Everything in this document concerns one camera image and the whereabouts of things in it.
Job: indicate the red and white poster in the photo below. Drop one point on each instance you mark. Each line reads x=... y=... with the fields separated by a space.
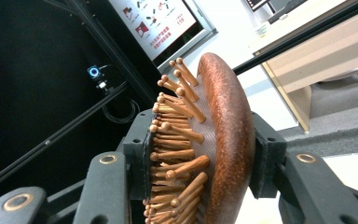
x=158 y=25

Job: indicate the black horizontal frame bar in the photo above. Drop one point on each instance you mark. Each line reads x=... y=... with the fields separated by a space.
x=304 y=34

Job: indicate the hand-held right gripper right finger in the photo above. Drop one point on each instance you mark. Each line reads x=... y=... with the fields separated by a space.
x=310 y=189

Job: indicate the light wooden desk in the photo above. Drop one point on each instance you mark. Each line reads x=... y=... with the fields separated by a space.
x=323 y=59

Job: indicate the black metal frame bar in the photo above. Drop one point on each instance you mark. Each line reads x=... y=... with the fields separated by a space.
x=112 y=46
x=52 y=140

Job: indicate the brown wooden hairbrush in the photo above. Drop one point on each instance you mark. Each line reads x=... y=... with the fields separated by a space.
x=230 y=133

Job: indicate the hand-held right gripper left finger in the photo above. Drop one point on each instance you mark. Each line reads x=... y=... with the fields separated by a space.
x=108 y=186

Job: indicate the black curtain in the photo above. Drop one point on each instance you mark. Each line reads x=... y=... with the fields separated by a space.
x=21 y=77

